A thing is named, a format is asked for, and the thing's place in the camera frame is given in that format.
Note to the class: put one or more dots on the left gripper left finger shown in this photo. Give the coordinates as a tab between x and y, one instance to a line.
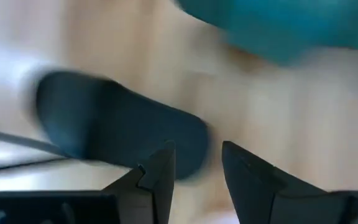
154	199

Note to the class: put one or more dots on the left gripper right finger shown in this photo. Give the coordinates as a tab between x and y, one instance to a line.
259	199

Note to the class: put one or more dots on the black rubber slide sandal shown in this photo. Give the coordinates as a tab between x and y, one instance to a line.
104	124

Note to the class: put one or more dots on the teal rubber slide sandal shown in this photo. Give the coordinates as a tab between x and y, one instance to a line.
291	25

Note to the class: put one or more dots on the wooden shelf with black frame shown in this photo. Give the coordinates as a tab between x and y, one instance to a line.
11	139

